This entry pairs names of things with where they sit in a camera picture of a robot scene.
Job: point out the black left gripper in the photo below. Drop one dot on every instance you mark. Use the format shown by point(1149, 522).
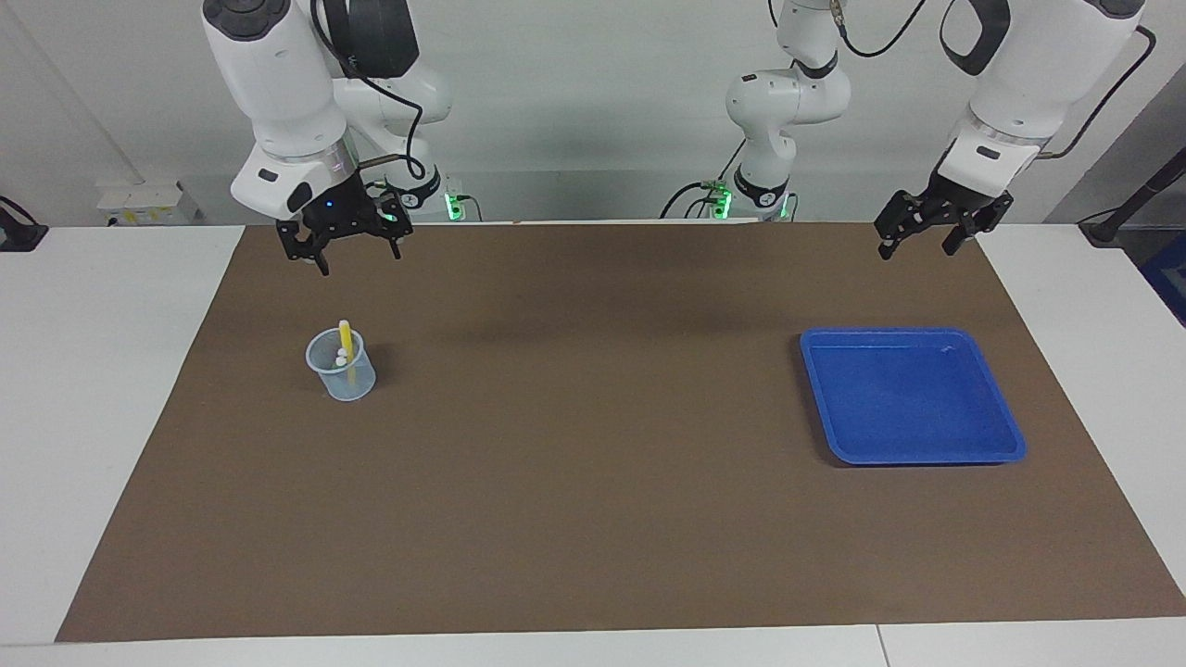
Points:
point(959, 199)

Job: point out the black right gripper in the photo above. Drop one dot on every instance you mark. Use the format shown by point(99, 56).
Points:
point(338, 208)

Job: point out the yellow marker pen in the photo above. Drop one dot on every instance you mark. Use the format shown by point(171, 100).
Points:
point(346, 343)

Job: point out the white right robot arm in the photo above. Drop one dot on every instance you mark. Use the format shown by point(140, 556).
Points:
point(287, 83)

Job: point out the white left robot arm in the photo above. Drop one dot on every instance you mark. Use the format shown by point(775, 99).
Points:
point(1019, 83)

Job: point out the translucent plastic cup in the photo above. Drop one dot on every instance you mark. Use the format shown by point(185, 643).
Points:
point(361, 387)

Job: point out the blue plastic tray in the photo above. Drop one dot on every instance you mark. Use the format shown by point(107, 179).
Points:
point(908, 398)

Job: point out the black slanted stand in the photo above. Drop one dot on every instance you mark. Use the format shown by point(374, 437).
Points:
point(1135, 204)

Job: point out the blue box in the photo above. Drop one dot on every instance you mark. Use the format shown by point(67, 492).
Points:
point(1169, 278)

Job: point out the brown table mat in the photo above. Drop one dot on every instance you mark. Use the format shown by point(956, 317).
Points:
point(593, 509)

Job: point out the white wall socket box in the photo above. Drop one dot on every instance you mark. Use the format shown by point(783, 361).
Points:
point(144, 204)

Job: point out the black clamp mount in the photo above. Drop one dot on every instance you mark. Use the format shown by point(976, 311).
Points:
point(18, 236)

